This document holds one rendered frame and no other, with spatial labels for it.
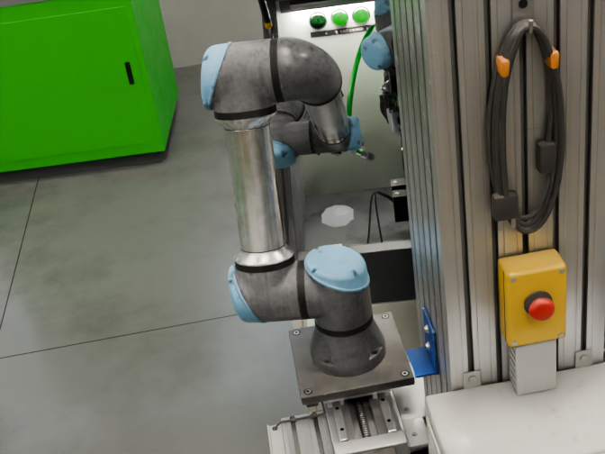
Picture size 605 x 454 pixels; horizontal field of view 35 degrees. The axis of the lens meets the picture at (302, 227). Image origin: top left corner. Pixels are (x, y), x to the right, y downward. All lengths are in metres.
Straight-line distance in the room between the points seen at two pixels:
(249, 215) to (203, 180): 3.19
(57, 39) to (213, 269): 1.52
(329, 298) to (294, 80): 0.41
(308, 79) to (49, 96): 3.52
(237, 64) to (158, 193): 3.25
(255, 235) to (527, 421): 0.62
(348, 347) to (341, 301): 0.11
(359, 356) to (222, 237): 2.62
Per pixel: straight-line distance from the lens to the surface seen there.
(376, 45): 1.99
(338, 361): 1.86
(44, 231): 4.84
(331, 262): 1.79
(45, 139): 5.24
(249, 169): 1.74
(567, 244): 1.43
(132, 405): 3.58
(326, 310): 1.80
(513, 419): 1.48
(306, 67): 1.69
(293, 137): 2.07
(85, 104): 5.11
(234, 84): 1.70
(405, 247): 2.39
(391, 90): 2.21
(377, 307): 2.48
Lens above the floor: 2.25
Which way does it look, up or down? 31 degrees down
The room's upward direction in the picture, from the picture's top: 9 degrees counter-clockwise
